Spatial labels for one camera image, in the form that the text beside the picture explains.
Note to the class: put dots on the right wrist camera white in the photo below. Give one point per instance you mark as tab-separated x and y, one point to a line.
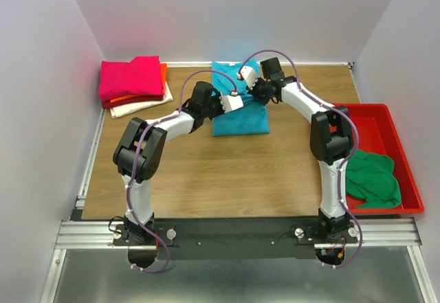
249	76

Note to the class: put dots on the green t shirt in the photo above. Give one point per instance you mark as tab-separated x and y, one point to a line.
370	178

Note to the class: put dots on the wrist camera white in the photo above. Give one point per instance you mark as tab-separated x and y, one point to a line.
231	102
249	76

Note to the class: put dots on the teal t shirt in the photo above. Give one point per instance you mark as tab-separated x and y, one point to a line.
251	119

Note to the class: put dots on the pink folded t shirt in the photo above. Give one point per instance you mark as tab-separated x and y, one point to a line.
139	77

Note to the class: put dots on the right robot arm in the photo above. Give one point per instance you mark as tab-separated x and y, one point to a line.
330	140

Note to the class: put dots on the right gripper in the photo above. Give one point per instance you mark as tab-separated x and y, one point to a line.
263	101

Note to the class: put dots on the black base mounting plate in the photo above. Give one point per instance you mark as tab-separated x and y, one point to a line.
177	239

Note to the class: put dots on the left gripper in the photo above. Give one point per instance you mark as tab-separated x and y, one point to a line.
216	98

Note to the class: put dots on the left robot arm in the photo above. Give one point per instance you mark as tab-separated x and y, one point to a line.
140	149

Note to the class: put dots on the orange folded t shirt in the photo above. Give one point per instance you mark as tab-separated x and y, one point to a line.
163	69

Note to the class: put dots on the red plastic bin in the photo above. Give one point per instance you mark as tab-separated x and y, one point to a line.
378	135

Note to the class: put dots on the aluminium frame rail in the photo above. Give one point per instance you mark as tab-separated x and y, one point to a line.
214	177

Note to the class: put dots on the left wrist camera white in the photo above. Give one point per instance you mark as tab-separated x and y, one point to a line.
231	102

